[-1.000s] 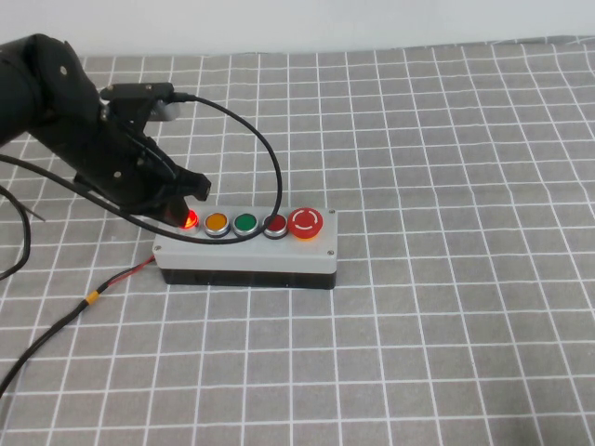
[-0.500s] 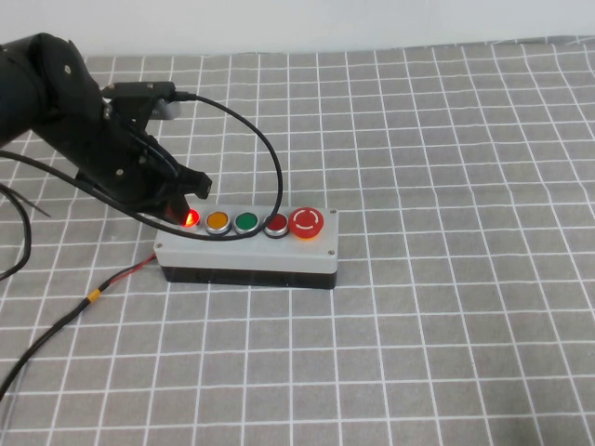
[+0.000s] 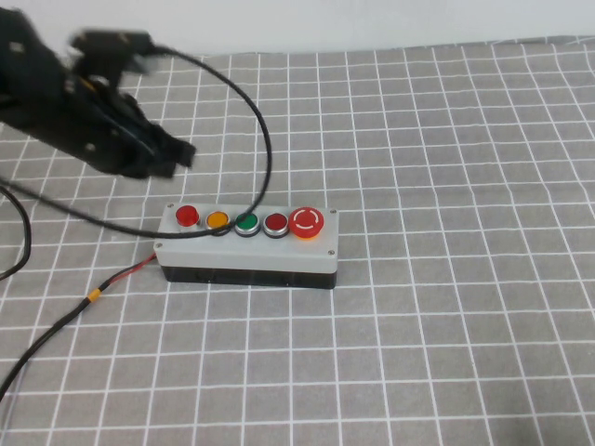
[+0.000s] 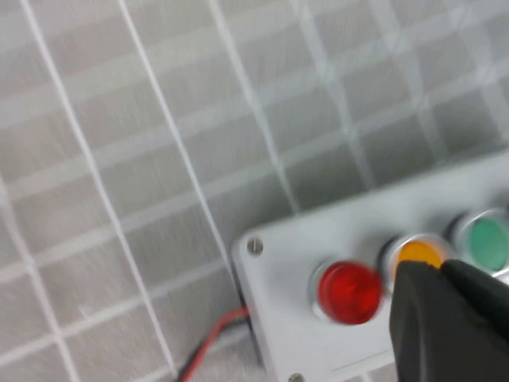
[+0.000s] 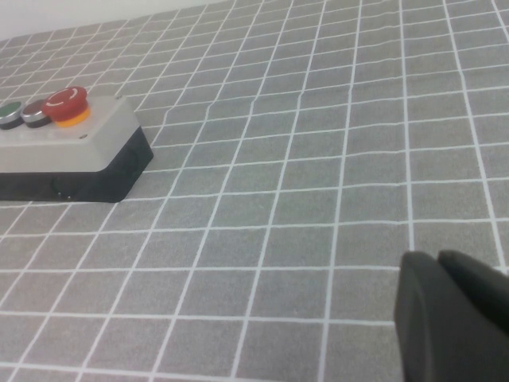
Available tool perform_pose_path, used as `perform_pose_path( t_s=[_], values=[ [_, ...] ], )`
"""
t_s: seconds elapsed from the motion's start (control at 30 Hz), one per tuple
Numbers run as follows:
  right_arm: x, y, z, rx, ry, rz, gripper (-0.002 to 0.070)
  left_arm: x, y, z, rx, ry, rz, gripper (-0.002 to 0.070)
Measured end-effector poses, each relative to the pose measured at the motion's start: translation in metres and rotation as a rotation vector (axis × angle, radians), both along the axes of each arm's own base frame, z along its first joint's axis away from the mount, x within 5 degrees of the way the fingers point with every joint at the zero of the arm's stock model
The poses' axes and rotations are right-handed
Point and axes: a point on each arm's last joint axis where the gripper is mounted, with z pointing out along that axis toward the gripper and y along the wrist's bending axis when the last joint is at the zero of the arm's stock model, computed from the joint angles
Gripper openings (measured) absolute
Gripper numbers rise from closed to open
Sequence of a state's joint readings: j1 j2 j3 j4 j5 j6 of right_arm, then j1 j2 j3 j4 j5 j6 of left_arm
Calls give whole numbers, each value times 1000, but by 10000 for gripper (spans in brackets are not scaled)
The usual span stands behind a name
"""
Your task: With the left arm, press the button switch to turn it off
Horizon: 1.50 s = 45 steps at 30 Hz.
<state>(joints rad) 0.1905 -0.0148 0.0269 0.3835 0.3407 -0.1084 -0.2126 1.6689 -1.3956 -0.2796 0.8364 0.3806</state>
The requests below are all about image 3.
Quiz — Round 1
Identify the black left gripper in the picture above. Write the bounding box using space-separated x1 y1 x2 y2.
13 64 197 181

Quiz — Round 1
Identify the green push button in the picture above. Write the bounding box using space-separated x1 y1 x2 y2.
233 212 260 238

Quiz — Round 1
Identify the dark red push button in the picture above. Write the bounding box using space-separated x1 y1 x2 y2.
262 212 290 239

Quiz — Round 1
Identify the grey and black button box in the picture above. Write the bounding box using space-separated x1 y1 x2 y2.
152 202 340 291

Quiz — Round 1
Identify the red mushroom emergency stop button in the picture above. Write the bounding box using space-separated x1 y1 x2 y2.
287 206 324 241

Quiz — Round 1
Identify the bright red indicator lamp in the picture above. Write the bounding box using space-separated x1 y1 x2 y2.
175 204 201 230

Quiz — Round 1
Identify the orange indicator lamp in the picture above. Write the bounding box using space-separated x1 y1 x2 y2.
205 210 231 232

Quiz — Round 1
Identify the grey grid tablecloth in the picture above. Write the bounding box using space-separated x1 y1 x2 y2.
0 36 595 446

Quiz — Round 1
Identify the black camera cable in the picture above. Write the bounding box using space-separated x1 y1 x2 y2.
0 44 275 240

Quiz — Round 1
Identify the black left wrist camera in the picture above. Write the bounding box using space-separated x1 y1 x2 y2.
68 28 160 76

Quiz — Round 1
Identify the thin black looped cable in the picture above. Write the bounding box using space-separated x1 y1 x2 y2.
0 187 33 281

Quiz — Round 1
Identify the black and red power cable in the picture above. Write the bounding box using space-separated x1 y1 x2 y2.
0 254 159 406

